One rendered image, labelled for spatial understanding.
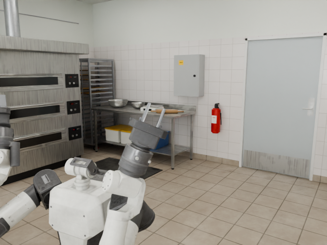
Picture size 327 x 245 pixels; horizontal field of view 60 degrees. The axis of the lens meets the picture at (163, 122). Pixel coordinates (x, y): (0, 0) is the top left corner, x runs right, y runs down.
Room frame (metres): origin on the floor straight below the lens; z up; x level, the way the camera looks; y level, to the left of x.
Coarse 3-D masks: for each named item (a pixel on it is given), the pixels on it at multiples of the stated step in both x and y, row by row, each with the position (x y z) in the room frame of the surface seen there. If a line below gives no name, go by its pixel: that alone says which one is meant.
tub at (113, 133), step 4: (120, 124) 5.74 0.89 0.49; (108, 128) 5.36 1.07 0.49; (112, 128) 5.34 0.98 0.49; (116, 128) 5.34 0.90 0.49; (120, 128) 5.34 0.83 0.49; (124, 128) 5.34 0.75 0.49; (108, 132) 5.37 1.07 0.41; (112, 132) 5.30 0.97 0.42; (116, 132) 5.24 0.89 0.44; (120, 132) 5.26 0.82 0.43; (108, 136) 5.37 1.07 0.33; (112, 136) 5.30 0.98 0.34; (116, 136) 5.24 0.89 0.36; (120, 136) 5.26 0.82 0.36; (108, 140) 5.38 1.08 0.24; (112, 140) 5.30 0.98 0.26; (116, 140) 5.24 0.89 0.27; (120, 140) 5.25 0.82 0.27
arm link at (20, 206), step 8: (24, 192) 1.10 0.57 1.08; (16, 200) 1.06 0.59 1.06; (24, 200) 1.07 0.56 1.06; (32, 200) 1.08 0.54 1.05; (0, 208) 1.04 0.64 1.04; (8, 208) 1.03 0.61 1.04; (16, 208) 1.04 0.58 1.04; (24, 208) 1.06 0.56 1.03; (32, 208) 1.08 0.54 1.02; (0, 216) 1.00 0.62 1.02; (8, 216) 1.01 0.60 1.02; (16, 216) 1.03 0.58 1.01; (24, 216) 1.06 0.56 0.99; (0, 224) 0.98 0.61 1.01; (8, 224) 1.01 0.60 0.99; (0, 232) 0.97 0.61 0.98
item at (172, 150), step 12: (96, 108) 5.34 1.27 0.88; (108, 108) 5.31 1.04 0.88; (120, 108) 5.31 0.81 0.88; (132, 108) 5.31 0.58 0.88; (168, 108) 5.25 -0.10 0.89; (180, 108) 5.11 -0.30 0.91; (192, 108) 4.97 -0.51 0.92; (192, 120) 4.90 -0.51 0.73; (96, 132) 5.43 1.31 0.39; (192, 132) 4.91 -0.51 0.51; (96, 144) 5.42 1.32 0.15; (120, 144) 5.12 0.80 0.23; (168, 144) 5.12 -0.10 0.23; (192, 144) 4.92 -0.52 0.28; (192, 156) 4.92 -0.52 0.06
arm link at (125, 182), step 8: (120, 160) 0.81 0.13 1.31; (120, 168) 0.85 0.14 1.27; (128, 168) 0.78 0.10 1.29; (136, 168) 0.78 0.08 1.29; (144, 168) 0.80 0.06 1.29; (104, 176) 0.81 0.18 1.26; (112, 176) 0.77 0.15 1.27; (120, 176) 0.79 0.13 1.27; (128, 176) 0.79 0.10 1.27; (136, 176) 0.80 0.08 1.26; (104, 184) 0.79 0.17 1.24; (112, 184) 0.76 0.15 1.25; (120, 184) 0.77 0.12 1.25; (128, 184) 0.79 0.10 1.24; (136, 184) 0.80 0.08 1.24; (112, 192) 0.78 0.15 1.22; (120, 192) 0.78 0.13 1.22; (128, 192) 0.79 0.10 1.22; (136, 192) 0.80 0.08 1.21
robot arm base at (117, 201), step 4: (112, 196) 1.00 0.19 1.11; (116, 196) 0.98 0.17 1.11; (120, 196) 0.97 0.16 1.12; (124, 196) 0.96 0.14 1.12; (112, 200) 0.97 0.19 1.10; (116, 200) 0.96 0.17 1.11; (120, 200) 0.95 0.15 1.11; (124, 200) 0.94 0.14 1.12; (112, 204) 0.95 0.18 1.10; (116, 204) 0.94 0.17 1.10; (120, 204) 0.93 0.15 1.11; (124, 204) 0.92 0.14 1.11; (112, 208) 0.93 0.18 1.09; (116, 208) 0.93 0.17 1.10; (120, 208) 0.93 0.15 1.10; (152, 216) 0.99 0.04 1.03; (152, 220) 0.98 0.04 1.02; (148, 224) 0.96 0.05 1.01; (140, 228) 0.96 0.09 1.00; (144, 228) 0.96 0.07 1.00
